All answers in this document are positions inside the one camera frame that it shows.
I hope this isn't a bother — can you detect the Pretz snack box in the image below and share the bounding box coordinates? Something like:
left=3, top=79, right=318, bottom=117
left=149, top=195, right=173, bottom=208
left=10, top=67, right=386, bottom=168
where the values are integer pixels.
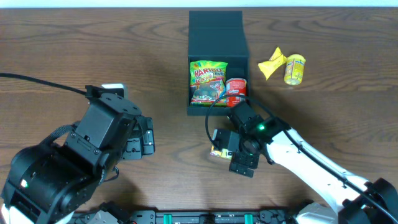
left=210, top=146, right=233, bottom=160

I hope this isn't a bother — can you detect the red snack can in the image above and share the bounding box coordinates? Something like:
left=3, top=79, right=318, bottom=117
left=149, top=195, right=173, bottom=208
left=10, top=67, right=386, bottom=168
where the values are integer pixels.
left=226, top=78, right=247, bottom=107

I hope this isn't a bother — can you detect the Haribo gummy bag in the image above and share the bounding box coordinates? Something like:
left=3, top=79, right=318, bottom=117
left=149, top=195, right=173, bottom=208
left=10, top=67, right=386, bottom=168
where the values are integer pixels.
left=190, top=60, right=228, bottom=106

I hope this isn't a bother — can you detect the yellow small snack can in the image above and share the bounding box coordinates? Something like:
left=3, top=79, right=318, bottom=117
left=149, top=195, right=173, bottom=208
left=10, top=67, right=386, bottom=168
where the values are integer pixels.
left=284, top=54, right=306, bottom=85

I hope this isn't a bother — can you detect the black gift box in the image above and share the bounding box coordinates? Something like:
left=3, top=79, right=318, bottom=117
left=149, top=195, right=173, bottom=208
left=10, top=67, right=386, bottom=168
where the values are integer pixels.
left=187, top=11, right=249, bottom=116

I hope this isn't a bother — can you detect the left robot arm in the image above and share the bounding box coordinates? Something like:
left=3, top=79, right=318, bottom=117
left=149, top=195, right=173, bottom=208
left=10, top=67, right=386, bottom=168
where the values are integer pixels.
left=1, top=83, right=155, bottom=223

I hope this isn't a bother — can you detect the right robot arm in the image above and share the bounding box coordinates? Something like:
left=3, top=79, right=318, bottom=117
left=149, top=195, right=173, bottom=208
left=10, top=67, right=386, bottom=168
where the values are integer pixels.
left=229, top=102, right=397, bottom=223

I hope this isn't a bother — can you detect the yellow candy wrapper packet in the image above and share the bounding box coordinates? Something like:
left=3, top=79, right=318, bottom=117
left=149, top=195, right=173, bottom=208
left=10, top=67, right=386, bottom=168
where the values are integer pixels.
left=258, top=47, right=287, bottom=80

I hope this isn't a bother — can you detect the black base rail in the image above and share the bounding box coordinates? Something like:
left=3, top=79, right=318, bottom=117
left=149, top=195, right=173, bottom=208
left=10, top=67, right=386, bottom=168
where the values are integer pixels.
left=69, top=202, right=297, bottom=224

